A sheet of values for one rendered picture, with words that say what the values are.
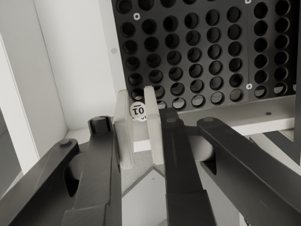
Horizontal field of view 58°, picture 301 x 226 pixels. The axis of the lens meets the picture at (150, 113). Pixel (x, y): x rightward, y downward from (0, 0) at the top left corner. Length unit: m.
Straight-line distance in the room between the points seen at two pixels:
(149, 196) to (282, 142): 1.12
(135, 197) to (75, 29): 1.14
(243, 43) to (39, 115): 0.19
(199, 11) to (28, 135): 0.17
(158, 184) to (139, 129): 1.05
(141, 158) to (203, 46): 1.08
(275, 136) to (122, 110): 0.19
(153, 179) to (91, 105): 1.02
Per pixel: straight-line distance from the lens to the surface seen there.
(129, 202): 1.39
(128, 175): 1.34
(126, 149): 0.15
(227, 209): 0.59
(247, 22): 0.26
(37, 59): 0.29
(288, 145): 0.29
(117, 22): 0.24
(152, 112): 0.15
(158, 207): 1.41
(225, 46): 0.25
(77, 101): 0.32
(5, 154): 0.88
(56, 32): 0.31
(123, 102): 0.18
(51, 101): 0.30
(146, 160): 1.31
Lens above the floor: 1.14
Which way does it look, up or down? 70 degrees down
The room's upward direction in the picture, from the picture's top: 169 degrees clockwise
